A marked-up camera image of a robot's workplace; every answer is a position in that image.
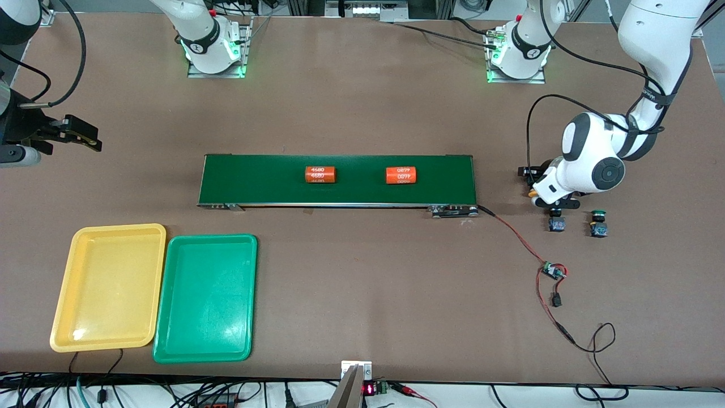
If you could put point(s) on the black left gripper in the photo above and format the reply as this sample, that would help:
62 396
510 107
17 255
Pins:
545 169

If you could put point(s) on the grey lit control box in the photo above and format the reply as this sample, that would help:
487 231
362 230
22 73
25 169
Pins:
368 8

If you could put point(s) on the small motor controller board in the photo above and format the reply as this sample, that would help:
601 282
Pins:
550 271

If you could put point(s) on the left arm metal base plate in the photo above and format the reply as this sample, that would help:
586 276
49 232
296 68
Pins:
535 80

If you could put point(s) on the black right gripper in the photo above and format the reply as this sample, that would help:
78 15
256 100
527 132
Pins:
21 126

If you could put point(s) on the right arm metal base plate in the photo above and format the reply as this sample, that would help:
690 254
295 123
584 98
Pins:
247 51

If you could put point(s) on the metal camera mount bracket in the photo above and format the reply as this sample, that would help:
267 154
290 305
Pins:
348 391

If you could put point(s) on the green cap push button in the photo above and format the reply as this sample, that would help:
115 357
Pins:
557 225
597 229

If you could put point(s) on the red clip lead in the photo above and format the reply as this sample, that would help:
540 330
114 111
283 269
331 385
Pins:
405 389

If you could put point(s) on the red LED display module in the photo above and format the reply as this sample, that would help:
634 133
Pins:
369 389

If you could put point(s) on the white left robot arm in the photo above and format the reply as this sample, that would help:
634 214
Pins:
592 153

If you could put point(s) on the aluminium frame profile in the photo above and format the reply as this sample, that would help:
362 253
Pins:
701 31
50 18

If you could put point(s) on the green plastic tray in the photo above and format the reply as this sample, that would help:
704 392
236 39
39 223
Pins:
204 300

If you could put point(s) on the black inline switch with leads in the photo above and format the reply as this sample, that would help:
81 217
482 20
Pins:
557 300

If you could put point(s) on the yellow plastic tray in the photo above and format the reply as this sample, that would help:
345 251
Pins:
107 283

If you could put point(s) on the orange 4680 battery cylinder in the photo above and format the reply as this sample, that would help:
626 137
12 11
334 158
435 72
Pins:
321 175
401 175

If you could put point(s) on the green belt conveyor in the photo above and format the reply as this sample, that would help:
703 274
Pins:
255 178

